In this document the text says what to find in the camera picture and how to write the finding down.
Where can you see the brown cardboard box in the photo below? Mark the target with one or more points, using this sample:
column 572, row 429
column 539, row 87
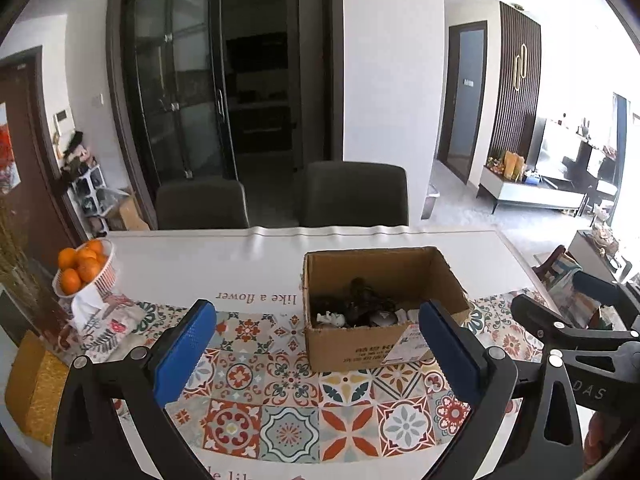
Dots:
column 350, row 350

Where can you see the tile-patterned tablecloth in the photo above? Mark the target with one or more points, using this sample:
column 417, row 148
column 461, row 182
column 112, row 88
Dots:
column 280, row 385

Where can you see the dark grey dining chair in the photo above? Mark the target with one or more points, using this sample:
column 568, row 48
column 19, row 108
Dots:
column 355, row 192
column 200, row 205

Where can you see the yellow woven box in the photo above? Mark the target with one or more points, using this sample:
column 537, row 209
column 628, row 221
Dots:
column 35, row 385

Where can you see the red wall picture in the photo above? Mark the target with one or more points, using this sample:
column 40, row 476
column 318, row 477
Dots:
column 6, row 147

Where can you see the patterned chair cushion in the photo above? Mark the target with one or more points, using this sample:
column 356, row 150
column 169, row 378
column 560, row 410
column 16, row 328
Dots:
column 572, row 285

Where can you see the brown wooden door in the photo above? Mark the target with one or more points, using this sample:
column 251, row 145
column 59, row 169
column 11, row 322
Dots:
column 35, row 160

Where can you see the white television cabinet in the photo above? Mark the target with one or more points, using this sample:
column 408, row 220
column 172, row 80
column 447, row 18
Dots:
column 530, row 195

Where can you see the white fruit basket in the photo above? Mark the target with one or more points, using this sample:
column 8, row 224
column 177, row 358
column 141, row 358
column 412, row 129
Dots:
column 102, row 277

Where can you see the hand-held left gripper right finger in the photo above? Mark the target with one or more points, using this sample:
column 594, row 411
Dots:
column 450, row 350

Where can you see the white wall intercom panel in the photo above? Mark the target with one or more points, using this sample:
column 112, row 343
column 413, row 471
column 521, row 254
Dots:
column 62, row 120

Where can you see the small cardboard floor box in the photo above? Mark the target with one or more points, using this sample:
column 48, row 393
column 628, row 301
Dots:
column 130, row 214

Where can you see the beige doll figurine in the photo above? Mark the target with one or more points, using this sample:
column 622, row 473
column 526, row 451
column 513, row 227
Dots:
column 330, row 319

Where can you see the orange gift bags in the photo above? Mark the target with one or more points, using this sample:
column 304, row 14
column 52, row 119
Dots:
column 513, row 163

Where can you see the white power adapter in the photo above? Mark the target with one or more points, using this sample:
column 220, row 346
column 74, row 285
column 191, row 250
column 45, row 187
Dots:
column 412, row 315

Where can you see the grey earbud case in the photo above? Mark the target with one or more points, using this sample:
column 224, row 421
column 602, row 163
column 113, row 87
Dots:
column 383, row 318

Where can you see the flat television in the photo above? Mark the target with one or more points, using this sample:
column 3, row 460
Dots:
column 565, row 150

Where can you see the dark interior door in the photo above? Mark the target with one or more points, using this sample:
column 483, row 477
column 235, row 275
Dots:
column 465, row 95

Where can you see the leaf-print fabric tissue cover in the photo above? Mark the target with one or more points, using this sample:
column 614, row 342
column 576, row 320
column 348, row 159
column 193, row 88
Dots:
column 105, row 325

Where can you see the pile of oranges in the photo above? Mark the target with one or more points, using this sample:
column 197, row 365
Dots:
column 80, row 267

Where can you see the dark slatted wall panel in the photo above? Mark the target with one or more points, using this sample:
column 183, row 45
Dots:
column 517, row 85

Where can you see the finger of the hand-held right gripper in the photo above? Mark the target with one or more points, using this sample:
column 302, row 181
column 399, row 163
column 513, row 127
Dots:
column 605, row 287
column 542, row 322

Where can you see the dark glass sliding door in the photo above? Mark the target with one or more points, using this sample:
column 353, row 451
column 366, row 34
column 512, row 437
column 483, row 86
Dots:
column 190, row 85

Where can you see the person's right hand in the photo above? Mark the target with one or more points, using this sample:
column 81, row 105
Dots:
column 597, row 435

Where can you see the white shoe rack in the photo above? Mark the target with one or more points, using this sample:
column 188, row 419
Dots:
column 90, row 195

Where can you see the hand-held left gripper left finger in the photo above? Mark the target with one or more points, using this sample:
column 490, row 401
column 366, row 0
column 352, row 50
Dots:
column 185, row 350

